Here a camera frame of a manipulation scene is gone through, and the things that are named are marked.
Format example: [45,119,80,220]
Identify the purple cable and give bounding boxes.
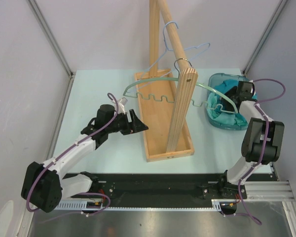
[26,92,111,219]
[222,79,286,226]

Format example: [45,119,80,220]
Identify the pale green plastic hanger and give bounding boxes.
[122,57,239,115]

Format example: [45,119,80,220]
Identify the white slotted cable duct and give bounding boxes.
[55,198,235,212]

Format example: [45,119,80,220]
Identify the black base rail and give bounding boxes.
[87,173,247,203]

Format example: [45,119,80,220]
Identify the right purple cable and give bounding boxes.
[222,79,286,226]

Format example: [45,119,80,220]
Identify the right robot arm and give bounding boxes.
[218,81,285,198]

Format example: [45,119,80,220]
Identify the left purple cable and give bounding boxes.
[26,92,111,219]

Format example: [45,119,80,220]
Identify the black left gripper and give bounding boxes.
[106,109,148,135]

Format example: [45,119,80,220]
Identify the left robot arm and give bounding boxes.
[21,104,148,213]

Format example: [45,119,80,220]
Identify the light blue wire hanger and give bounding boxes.
[124,21,211,93]

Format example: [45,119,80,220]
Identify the wooden clothes rack stand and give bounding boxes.
[135,0,198,162]

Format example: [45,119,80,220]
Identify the dark teal t shirt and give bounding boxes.
[215,79,257,129]

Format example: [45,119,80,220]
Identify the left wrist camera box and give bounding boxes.
[116,97,128,114]

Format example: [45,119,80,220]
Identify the translucent teal plastic bin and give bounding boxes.
[206,73,249,130]

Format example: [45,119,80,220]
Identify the light teal t shirt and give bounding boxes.
[207,92,235,125]

